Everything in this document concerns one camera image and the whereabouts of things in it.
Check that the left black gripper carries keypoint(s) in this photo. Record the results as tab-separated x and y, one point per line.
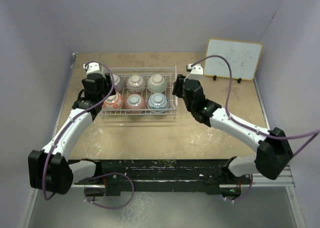
109	85

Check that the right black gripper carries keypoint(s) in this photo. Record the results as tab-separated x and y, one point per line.
177	86

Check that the dark purple patterned bowl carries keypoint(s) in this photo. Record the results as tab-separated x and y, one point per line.
136	84

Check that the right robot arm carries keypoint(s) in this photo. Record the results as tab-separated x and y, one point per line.
272	150

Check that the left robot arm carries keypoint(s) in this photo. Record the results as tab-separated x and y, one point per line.
48	168

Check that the grey striped bowl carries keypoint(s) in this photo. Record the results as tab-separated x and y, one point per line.
118	83

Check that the red flower pattern bowl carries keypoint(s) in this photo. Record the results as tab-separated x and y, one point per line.
113	102

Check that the teal dash pattern bowl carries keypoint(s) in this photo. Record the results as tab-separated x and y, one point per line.
157	83

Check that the blue floral bowl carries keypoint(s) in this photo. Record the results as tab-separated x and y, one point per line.
157	102

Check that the pink floral bowl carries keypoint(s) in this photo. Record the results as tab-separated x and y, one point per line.
134	103

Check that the yellow framed whiteboard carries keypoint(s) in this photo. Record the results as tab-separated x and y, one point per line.
243	57

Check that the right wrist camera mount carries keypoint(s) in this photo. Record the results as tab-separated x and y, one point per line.
195	72

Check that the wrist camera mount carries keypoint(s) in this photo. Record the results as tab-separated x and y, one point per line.
195	72
92	67

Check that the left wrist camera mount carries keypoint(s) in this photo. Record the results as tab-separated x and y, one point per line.
92	67

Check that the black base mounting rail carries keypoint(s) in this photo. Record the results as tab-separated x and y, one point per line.
172	175

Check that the aluminium extrusion frame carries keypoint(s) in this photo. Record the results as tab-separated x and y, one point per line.
284	179

